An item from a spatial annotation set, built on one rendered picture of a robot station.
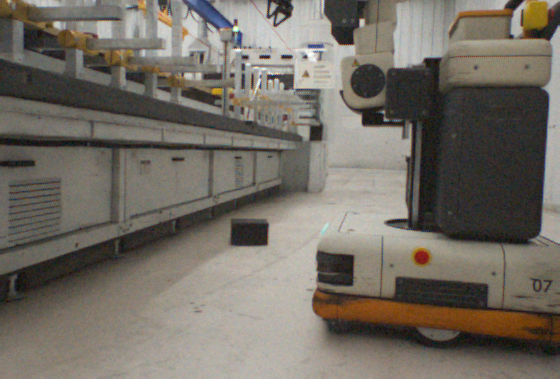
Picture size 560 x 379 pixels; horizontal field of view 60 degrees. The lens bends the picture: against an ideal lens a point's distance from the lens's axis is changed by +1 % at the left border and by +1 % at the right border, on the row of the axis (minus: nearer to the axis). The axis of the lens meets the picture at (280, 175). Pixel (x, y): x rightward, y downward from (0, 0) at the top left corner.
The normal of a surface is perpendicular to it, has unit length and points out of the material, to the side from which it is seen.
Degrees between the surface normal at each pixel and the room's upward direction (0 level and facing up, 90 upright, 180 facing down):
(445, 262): 84
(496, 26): 92
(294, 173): 90
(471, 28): 92
